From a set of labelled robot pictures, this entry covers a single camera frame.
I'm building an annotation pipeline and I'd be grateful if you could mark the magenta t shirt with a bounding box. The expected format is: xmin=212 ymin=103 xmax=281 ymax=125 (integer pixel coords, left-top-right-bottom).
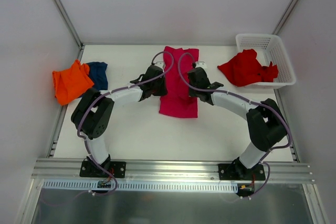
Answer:
xmin=159 ymin=46 xmax=199 ymax=119

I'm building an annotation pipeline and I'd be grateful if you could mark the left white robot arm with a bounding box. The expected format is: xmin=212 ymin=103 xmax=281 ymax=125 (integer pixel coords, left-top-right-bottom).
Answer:
xmin=71 ymin=62 xmax=167 ymax=178

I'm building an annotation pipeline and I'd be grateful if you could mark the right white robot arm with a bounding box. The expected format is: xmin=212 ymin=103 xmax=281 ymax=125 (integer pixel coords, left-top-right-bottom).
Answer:
xmin=187 ymin=67 xmax=289 ymax=180

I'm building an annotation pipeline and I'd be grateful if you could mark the red t shirt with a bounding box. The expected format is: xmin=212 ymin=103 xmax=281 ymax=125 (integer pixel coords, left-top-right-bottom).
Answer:
xmin=217 ymin=49 xmax=279 ymax=87

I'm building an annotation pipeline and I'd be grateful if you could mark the navy blue t shirt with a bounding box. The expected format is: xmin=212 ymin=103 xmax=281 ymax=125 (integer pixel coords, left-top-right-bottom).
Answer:
xmin=87 ymin=61 xmax=108 ymax=91

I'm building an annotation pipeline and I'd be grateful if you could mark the white plastic basket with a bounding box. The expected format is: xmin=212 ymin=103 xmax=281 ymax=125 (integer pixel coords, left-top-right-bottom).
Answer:
xmin=236 ymin=33 xmax=296 ymax=89

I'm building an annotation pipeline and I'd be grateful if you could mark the orange t shirt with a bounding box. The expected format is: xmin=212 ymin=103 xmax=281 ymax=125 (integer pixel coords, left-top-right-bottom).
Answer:
xmin=52 ymin=60 xmax=94 ymax=106

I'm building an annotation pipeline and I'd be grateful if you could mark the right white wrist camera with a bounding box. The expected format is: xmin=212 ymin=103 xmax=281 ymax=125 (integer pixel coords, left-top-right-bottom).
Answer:
xmin=192 ymin=61 xmax=207 ymax=69

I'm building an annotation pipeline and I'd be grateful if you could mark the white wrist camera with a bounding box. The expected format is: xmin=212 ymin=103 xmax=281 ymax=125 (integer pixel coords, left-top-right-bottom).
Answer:
xmin=192 ymin=61 xmax=207 ymax=69
xmin=154 ymin=61 xmax=165 ymax=70

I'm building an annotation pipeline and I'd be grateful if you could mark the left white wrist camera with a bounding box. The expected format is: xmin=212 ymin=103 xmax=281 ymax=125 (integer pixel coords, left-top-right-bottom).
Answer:
xmin=154 ymin=61 xmax=165 ymax=70

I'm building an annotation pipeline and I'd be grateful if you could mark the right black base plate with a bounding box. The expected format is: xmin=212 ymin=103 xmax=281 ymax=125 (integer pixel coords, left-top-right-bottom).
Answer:
xmin=218 ymin=163 xmax=266 ymax=181

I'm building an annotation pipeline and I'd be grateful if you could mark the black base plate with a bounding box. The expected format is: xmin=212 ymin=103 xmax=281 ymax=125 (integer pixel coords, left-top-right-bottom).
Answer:
xmin=218 ymin=163 xmax=266 ymax=181
xmin=79 ymin=159 xmax=126 ymax=178

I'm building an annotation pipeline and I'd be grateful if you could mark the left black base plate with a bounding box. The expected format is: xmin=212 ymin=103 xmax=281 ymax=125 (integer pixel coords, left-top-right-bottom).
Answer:
xmin=79 ymin=159 xmax=126 ymax=178

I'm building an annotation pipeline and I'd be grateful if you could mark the aluminium mounting rail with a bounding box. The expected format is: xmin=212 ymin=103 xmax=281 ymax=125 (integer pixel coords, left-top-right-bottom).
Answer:
xmin=32 ymin=158 xmax=316 ymax=184

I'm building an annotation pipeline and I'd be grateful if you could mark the white slotted cable duct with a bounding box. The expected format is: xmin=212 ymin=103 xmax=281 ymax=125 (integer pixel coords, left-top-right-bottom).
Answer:
xmin=43 ymin=179 xmax=238 ymax=194

